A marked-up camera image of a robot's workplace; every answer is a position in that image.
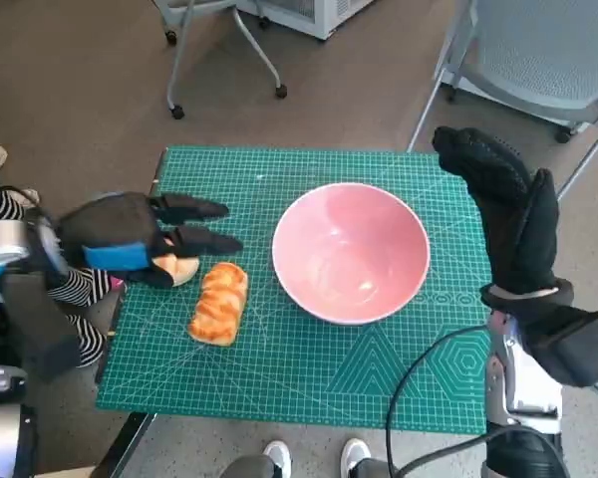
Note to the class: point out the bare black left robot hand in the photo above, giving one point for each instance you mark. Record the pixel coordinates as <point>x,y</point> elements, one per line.
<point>114,224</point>

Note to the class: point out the pale round toy bread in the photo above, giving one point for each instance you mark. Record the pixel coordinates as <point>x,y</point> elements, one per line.
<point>182,271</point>

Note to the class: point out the orange braided toy bread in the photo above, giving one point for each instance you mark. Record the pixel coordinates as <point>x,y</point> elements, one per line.
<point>219,304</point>

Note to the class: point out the grey mesh chair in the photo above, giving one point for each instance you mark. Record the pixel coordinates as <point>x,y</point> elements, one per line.
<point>543,50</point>

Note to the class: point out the pink bowl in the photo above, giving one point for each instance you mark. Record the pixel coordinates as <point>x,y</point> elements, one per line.
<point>349,249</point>

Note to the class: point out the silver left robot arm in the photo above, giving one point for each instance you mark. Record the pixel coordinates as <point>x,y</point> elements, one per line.
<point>0,241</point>

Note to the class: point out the white cabinet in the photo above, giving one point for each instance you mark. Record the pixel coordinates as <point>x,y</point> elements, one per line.
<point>319,15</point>

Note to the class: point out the pink slipper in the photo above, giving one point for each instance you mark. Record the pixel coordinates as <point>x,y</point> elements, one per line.
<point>116,285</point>

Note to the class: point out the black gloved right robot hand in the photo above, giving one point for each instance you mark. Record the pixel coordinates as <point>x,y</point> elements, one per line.
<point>518,229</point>

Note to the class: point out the dark grey leg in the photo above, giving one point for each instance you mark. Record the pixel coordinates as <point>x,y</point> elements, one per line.
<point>376,470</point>
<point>249,469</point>

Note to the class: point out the white shoe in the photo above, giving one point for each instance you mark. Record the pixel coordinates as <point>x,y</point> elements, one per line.
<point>277,455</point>
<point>355,453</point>

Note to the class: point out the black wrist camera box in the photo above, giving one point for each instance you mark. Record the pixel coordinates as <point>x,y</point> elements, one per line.
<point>40,328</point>
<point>578,343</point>

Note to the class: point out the person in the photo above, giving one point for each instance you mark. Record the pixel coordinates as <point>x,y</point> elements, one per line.
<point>75,289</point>

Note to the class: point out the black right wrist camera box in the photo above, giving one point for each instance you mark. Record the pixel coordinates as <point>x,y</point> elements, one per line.
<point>578,343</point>

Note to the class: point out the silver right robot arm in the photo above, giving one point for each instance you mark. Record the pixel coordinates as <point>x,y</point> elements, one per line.
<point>523,388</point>

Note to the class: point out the green cutting mat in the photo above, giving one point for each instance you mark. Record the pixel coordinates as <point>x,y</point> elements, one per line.
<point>279,363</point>

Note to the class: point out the grey chair frame with casters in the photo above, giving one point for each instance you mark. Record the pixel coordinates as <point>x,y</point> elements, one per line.
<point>177,110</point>

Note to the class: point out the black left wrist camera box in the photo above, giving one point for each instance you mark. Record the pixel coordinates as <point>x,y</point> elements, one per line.
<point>40,328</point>

